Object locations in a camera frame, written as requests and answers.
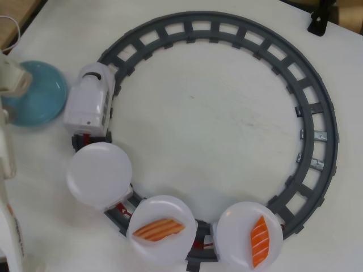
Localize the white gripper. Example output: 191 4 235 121
0 53 23 96

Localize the round blue dish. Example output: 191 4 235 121
8 60 69 128

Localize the white Shinkansen toy locomotive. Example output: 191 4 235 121
62 62 116 134

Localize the white dish behind locomotive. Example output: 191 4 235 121
65 142 133 209

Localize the white dish with striped sushi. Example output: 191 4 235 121
126 195 198 261

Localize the orange striped nigiri sushi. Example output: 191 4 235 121
132 216 187 242

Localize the white wagon carrying salmon dish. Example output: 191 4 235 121
211 222 222 261

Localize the white dish with salmon sushi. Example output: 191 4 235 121
217 201 284 270

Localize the orange salmon nigiri sushi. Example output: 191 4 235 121
250 215 271 269

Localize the white wagon behind locomotive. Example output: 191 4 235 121
70 133 134 213

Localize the grey circular toy track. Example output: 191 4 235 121
70 10 340 271

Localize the black clamp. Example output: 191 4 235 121
307 0 338 37

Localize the thin white cord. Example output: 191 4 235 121
0 15 21 53

